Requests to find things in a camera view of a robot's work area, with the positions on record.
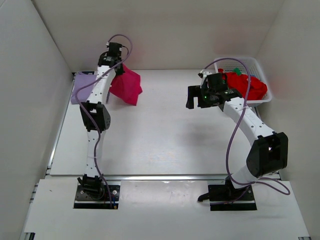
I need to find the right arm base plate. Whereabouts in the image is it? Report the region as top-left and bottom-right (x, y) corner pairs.
(197, 184), (257, 212)

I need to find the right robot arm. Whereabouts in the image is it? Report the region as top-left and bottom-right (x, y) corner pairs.
(186, 70), (289, 204)

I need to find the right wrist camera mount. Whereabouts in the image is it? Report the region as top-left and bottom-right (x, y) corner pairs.
(198, 71), (212, 79)

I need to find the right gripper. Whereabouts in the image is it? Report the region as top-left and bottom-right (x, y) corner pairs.
(186, 85), (215, 110)

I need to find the white plastic basket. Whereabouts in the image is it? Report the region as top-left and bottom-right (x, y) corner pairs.
(214, 57), (272, 107)

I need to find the pink t-shirt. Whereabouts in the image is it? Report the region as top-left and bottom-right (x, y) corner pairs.
(109, 64), (143, 106)

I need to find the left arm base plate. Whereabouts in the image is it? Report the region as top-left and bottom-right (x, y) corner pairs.
(73, 182), (121, 210)

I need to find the folded lilac t-shirt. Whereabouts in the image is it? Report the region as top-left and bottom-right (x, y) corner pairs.
(70, 71), (110, 105)

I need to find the red cloth in basket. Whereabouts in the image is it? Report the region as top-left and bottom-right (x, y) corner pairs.
(218, 68), (268, 101)

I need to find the green cloth in basket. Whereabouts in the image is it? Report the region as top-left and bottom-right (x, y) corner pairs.
(232, 67), (242, 76)

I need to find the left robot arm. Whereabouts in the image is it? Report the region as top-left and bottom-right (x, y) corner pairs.
(75, 42), (124, 201)

